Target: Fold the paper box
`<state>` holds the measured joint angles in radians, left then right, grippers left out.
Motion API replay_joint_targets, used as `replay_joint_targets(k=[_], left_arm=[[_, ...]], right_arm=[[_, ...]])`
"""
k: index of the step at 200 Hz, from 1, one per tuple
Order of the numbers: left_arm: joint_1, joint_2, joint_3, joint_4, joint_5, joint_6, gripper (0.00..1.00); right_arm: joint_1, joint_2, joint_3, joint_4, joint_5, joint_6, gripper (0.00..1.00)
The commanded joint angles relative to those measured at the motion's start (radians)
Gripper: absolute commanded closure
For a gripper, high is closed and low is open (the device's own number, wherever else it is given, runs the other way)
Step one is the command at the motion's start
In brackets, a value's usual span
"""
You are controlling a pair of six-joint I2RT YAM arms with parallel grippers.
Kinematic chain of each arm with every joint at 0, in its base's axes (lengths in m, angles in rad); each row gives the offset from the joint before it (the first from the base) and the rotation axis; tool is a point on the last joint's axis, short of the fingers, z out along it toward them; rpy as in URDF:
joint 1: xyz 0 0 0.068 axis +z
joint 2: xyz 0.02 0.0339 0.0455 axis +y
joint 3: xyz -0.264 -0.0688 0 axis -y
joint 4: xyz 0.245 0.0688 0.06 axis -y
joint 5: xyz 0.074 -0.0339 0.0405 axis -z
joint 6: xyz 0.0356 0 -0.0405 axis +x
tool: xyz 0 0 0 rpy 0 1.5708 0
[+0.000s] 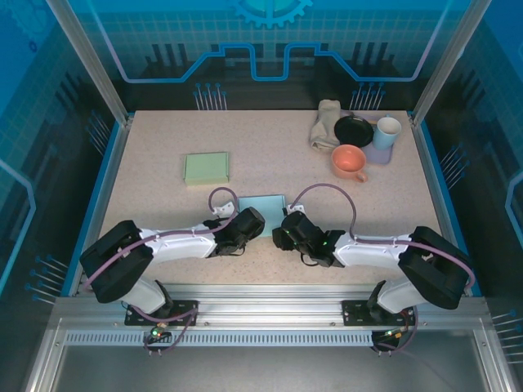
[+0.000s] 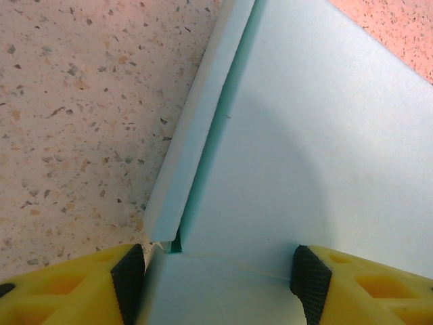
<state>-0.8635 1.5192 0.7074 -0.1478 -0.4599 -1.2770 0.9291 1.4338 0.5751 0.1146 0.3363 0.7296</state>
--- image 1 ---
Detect light blue paper box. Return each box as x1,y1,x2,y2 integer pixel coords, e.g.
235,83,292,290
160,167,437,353
237,194,287,238

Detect green paper box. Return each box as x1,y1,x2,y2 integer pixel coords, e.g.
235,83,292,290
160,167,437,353
182,151,230,188

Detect pink speckled ceramic cup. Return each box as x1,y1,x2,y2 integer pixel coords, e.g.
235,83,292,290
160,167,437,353
330,145,370,184

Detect lavender tray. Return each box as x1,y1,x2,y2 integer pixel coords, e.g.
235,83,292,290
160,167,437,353
341,109,396,165

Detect beige cloth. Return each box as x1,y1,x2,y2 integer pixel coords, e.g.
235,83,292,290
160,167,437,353
309,99,342,153

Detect black plate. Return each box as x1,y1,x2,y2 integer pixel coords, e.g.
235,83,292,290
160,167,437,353
333,115,375,149

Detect light blue mug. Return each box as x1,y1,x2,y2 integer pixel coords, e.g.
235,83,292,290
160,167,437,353
372,116,402,151

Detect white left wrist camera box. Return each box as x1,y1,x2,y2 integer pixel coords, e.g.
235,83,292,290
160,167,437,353
211,199,238,217

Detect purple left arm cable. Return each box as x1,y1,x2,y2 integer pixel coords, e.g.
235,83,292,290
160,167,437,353
83,186,241,356

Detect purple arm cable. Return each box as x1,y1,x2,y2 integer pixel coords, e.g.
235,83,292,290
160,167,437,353
290,183,476,356
83,186,241,356

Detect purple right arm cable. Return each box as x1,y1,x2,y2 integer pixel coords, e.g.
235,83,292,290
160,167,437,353
290,183,476,356

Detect aluminium frame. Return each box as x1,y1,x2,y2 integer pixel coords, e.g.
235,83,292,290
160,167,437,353
24,0,512,392

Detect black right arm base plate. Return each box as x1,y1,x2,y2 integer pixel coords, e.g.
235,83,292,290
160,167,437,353
341,300,418,327

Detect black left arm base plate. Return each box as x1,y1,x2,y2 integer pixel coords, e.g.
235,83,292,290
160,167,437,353
124,300,201,327

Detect slotted metal cable duct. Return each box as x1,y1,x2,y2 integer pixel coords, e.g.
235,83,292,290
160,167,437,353
64,331,379,348

